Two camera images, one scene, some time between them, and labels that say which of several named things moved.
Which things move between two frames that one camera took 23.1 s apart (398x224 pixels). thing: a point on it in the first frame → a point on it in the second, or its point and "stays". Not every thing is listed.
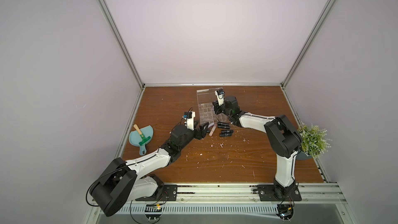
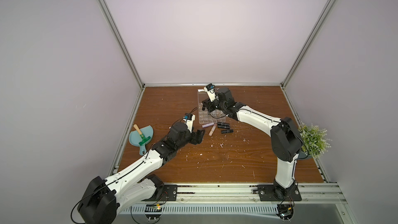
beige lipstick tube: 213,129 stays
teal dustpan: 134,138 stays
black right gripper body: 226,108 → 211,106
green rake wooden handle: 144,139 stays
